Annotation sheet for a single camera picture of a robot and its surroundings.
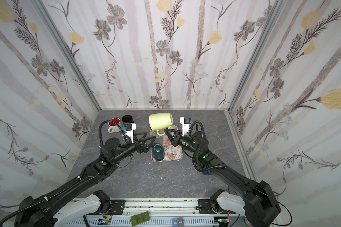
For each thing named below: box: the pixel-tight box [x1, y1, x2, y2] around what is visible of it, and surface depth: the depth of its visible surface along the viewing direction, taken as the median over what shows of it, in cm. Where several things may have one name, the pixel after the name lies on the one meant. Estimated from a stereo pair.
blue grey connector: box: [171, 217, 185, 227], surface depth 70 cm
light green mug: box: [148, 112, 174, 136], surface depth 67 cm
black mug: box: [121, 114, 135, 124], surface depth 106 cm
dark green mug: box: [152, 142, 165, 162], surface depth 90 cm
